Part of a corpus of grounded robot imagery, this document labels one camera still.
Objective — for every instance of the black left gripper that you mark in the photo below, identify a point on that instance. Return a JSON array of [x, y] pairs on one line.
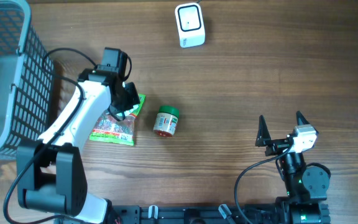
[[134, 99]]

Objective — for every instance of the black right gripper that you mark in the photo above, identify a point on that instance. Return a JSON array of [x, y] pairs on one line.
[[264, 139]]

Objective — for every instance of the green snack bag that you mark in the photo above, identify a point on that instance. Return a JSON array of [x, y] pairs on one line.
[[107, 129]]

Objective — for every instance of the green lid spice jar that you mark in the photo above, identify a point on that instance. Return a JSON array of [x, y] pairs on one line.
[[166, 121]]

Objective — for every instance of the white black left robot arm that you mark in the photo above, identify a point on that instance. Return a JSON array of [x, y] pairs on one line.
[[50, 173]]

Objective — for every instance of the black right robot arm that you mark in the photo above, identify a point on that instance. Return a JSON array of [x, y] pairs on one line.
[[306, 184]]

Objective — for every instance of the white barcode scanner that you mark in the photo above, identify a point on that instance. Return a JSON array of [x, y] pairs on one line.
[[190, 25]]

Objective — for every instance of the grey plastic basket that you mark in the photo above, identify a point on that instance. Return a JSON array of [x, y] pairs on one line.
[[26, 85]]

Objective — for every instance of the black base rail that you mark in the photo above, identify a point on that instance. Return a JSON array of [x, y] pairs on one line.
[[197, 214]]

